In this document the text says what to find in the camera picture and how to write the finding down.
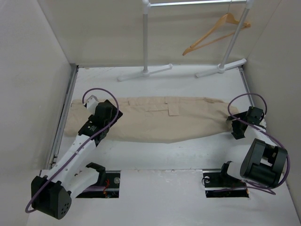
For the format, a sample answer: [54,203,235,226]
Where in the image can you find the beige trousers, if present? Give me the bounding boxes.
[64,96,239,144]

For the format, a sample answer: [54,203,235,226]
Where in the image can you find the wooden clothes hanger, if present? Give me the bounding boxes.
[182,13,251,56]

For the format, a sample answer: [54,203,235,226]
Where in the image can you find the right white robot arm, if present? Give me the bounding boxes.
[202,106,290,192]

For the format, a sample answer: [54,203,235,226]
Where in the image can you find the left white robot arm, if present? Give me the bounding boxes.
[25,97,123,219]

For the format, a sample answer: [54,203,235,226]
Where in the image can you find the white clothes rack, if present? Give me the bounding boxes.
[118,0,254,81]

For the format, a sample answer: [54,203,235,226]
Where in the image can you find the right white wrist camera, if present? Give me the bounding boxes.
[260,119,267,129]

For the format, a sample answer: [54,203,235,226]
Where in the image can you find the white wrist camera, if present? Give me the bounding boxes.
[84,95,99,114]
[260,119,267,129]

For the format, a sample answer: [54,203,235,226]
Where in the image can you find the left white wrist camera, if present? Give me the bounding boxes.
[84,95,99,114]

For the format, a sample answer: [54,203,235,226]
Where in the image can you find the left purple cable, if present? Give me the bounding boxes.
[25,88,119,214]

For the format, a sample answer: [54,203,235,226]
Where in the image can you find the purple cable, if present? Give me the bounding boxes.
[25,88,119,214]
[227,93,291,195]

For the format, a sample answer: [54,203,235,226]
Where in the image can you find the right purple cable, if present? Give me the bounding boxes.
[227,93,291,195]

